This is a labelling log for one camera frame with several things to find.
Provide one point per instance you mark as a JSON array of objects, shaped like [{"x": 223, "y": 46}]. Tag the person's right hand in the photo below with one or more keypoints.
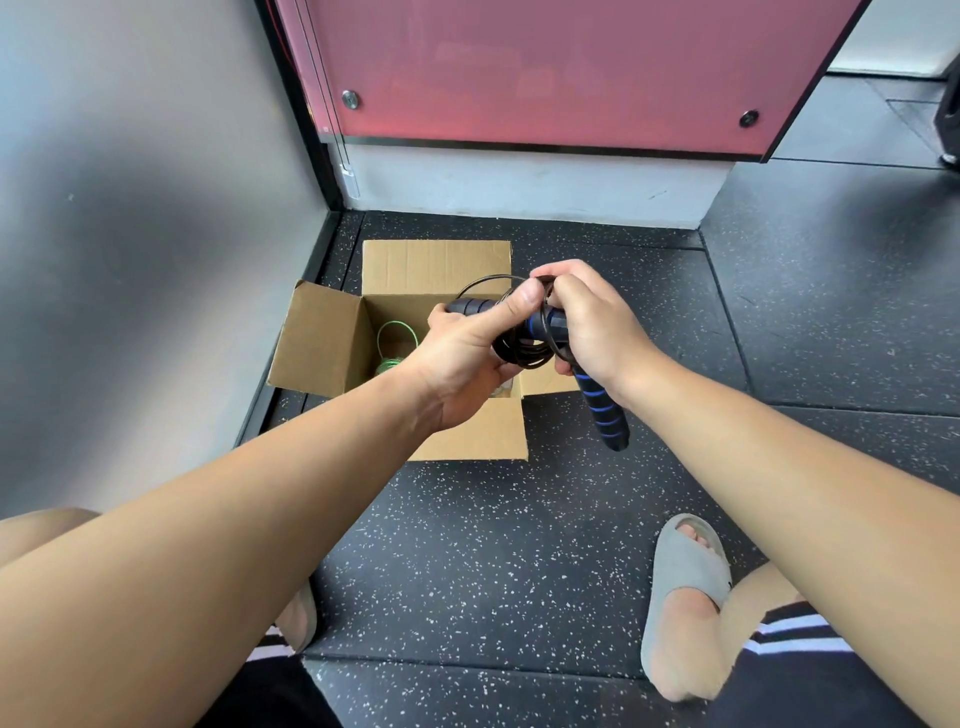
[{"x": 600, "y": 330}]

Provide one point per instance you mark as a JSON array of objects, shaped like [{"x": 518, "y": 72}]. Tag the person's left hand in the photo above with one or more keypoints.
[{"x": 457, "y": 367}]

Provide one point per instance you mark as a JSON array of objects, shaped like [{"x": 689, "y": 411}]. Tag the brown cardboard box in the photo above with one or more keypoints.
[{"x": 322, "y": 345}]

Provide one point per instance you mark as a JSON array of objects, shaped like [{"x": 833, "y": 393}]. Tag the person's left forearm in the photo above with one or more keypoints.
[{"x": 195, "y": 547}]

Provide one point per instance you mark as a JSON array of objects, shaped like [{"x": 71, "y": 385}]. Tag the person's right forearm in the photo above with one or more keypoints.
[{"x": 817, "y": 495}]

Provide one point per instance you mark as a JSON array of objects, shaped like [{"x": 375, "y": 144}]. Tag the grey right slipper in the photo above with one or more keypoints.
[{"x": 686, "y": 562}]

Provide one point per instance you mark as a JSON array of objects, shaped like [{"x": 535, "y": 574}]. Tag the dark panel bolt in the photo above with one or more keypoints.
[{"x": 748, "y": 118}]

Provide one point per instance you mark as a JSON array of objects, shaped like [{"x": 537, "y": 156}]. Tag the pink glass panel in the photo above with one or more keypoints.
[{"x": 570, "y": 67}]

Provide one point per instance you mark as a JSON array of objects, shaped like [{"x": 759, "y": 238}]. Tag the silver panel bolt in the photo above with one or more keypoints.
[{"x": 350, "y": 99}]

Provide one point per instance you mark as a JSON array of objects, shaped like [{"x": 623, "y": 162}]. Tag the black gym equipment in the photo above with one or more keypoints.
[{"x": 951, "y": 127}]

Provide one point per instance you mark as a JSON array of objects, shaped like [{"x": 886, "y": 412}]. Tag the black white-striped shorts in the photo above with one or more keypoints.
[{"x": 817, "y": 682}]

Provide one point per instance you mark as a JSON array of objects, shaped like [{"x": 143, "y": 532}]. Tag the black wall edge trim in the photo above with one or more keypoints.
[{"x": 300, "y": 105}]

